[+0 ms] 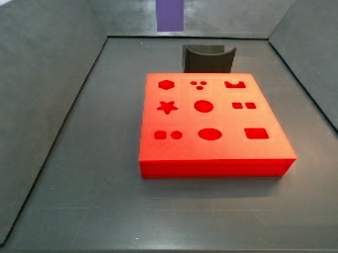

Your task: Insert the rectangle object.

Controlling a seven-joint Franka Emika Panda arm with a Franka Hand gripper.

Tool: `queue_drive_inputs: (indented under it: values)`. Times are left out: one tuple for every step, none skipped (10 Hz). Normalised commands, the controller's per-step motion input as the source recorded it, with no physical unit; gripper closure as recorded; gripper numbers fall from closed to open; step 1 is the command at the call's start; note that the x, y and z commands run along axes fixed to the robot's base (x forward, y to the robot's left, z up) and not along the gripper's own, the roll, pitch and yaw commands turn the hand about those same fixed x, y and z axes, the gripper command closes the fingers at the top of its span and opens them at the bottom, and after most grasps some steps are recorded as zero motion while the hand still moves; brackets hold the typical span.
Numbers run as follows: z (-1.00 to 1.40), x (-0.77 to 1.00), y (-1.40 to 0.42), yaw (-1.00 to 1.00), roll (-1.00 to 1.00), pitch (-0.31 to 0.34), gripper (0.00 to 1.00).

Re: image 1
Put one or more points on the purple rectangular peg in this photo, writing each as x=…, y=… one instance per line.
x=169, y=15

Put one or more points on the red shape sorter block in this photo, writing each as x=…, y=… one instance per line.
x=209, y=127

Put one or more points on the black curved holder stand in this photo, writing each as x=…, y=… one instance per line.
x=207, y=58

